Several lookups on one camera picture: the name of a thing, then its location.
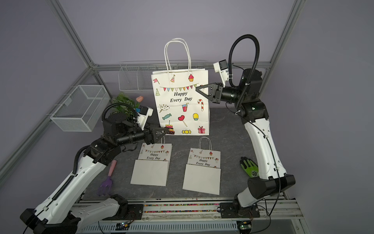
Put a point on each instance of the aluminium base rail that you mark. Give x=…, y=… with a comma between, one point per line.
x=203, y=216

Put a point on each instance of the white wire wall shelf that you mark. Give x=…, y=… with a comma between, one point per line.
x=137, y=76

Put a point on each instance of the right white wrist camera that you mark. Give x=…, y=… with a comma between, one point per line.
x=221, y=67

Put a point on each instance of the purple small toy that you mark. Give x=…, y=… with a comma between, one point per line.
x=106, y=185

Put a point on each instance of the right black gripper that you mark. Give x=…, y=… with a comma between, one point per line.
x=216, y=87

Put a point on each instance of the white party paper bag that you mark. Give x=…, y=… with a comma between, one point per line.
x=203, y=169

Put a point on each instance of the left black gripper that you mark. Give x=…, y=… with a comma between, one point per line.
x=149, y=138

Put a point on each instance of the pink artificial tulip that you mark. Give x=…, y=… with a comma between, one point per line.
x=140, y=99

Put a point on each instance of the white wire mesh basket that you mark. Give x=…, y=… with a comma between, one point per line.
x=82, y=109

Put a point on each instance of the green black work glove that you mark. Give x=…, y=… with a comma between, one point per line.
x=250, y=167

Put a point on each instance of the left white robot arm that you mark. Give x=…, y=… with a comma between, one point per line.
x=55, y=215

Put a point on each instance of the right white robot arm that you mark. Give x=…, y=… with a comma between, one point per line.
x=273, y=177

